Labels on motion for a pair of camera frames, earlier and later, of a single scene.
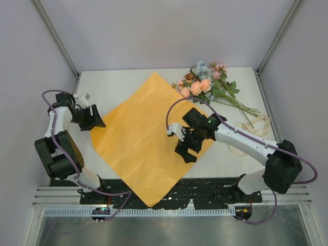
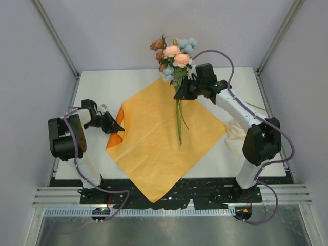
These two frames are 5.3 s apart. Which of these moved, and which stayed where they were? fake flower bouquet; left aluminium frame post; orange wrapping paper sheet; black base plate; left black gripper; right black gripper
Moved: fake flower bouquet; orange wrapping paper sheet; left black gripper; right black gripper
Stayed: black base plate; left aluminium frame post
